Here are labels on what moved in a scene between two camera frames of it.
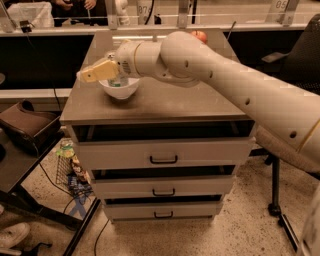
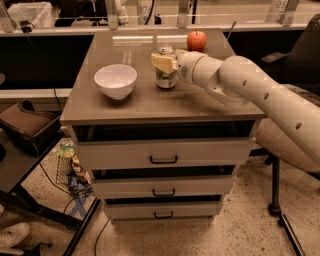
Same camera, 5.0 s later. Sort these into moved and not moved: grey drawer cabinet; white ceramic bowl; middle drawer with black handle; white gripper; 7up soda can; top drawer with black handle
Moved: white gripper; 7up soda can
Not moved: white ceramic bowl; grey drawer cabinet; middle drawer with black handle; top drawer with black handle
